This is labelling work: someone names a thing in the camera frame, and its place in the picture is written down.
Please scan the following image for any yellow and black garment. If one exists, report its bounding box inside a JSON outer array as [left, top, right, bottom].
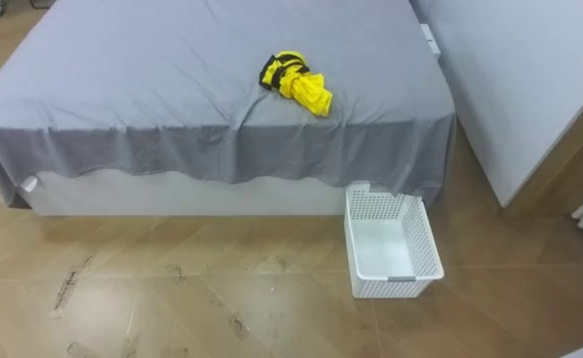
[[258, 50, 334, 119]]

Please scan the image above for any grey bed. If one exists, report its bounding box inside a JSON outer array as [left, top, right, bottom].
[[0, 0, 458, 218]]

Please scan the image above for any white cabinet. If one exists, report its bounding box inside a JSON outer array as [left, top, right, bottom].
[[409, 0, 583, 209]]

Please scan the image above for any white perforated plastic basket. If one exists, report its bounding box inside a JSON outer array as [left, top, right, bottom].
[[343, 181, 446, 300]]

